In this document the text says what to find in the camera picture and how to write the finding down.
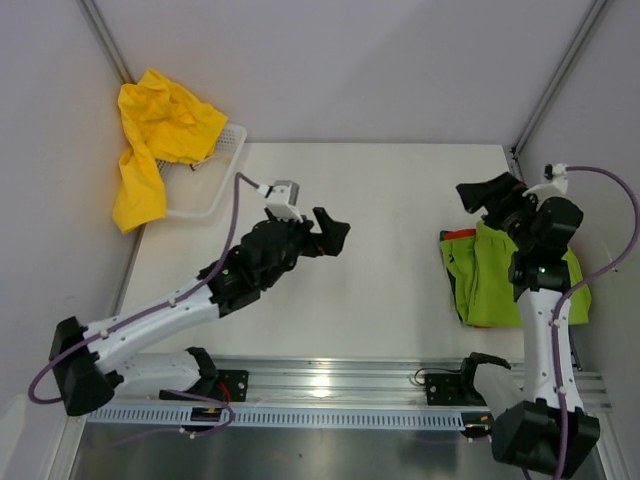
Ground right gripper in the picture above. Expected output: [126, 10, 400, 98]
[456, 172, 544, 252]

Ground left aluminium frame post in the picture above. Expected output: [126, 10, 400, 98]
[77, 0, 134, 84]

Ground aluminium frame post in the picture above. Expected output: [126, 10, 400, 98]
[509, 0, 613, 162]
[77, 0, 134, 84]

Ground slotted cable duct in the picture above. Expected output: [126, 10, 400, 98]
[87, 405, 465, 431]

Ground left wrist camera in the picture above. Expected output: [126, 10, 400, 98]
[257, 180, 304, 223]

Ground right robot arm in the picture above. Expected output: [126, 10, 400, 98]
[456, 173, 600, 479]

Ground white plastic basket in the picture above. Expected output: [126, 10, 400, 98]
[157, 123, 247, 220]

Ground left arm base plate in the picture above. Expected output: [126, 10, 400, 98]
[151, 369, 249, 403]

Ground teal green shorts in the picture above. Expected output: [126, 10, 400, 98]
[439, 230, 469, 323]

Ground yellow shorts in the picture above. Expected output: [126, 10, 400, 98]
[112, 68, 228, 234]

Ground right aluminium frame post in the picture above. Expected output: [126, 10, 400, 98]
[509, 0, 613, 162]

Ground aluminium mounting rail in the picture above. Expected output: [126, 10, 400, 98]
[67, 355, 614, 414]

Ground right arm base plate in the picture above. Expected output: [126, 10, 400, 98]
[424, 372, 486, 407]

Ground orange shorts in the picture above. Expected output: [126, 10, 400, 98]
[452, 229, 491, 329]

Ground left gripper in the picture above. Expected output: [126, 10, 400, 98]
[262, 207, 349, 289]

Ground lime green shorts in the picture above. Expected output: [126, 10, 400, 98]
[439, 219, 592, 329]

